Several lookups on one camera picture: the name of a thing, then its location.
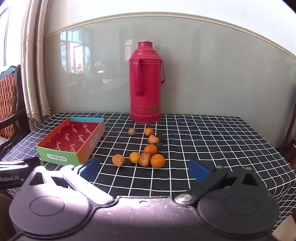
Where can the red thermos flask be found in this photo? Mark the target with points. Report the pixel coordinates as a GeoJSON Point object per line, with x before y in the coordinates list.
{"type": "Point", "coordinates": [144, 88]}

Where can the dark brown fruit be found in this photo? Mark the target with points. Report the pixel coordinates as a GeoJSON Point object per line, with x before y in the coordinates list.
{"type": "Point", "coordinates": [160, 145]}
{"type": "Point", "coordinates": [162, 137]}

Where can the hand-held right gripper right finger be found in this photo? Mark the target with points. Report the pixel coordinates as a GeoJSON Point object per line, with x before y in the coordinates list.
{"type": "Point", "coordinates": [198, 171]}

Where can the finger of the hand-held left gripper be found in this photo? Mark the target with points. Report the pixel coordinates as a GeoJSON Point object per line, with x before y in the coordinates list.
{"type": "Point", "coordinates": [32, 161]}

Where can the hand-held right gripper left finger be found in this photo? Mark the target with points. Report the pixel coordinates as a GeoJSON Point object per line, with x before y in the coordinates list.
{"type": "Point", "coordinates": [89, 168]}

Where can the orange tangerine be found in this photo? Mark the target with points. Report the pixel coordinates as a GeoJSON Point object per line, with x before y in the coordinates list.
{"type": "Point", "coordinates": [150, 149]}
{"type": "Point", "coordinates": [134, 157]}
{"type": "Point", "coordinates": [157, 160]}
{"type": "Point", "coordinates": [148, 131]}

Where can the beige curtain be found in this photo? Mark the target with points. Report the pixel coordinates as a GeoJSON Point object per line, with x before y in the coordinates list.
{"type": "Point", "coordinates": [34, 69]}

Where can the black white checked tablecloth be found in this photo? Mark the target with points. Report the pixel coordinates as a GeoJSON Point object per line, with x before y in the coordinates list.
{"type": "Point", "coordinates": [208, 143]}

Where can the wooden chair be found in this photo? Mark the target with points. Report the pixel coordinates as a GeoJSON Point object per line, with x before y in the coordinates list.
{"type": "Point", "coordinates": [290, 139]}

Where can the colourful cardboard box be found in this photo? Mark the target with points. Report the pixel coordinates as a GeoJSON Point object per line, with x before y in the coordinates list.
{"type": "Point", "coordinates": [69, 136]}

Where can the wooden sofa with orange cushions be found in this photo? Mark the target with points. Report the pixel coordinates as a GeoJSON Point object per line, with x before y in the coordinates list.
{"type": "Point", "coordinates": [9, 99]}

